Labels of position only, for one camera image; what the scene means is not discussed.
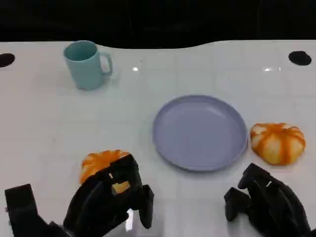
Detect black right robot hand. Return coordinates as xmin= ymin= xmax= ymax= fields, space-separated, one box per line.
xmin=224 ymin=162 xmax=312 ymax=237

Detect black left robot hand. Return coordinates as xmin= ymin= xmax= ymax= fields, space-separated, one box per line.
xmin=63 ymin=154 xmax=155 ymax=235

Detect pale green mug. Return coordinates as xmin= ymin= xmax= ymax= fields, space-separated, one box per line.
xmin=63 ymin=40 xmax=114 ymax=91

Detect black table cable hole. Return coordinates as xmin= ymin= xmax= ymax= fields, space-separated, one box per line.
xmin=288 ymin=51 xmax=312 ymax=66
xmin=0 ymin=53 xmax=16 ymax=68

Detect orange white toy bread roll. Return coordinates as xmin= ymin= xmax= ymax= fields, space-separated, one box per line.
xmin=79 ymin=149 xmax=131 ymax=195
xmin=250 ymin=122 xmax=306 ymax=166

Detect lilac plate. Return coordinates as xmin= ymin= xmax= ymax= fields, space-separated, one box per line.
xmin=152 ymin=94 xmax=248 ymax=172

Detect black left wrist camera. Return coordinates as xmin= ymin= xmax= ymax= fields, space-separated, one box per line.
xmin=4 ymin=183 xmax=70 ymax=237

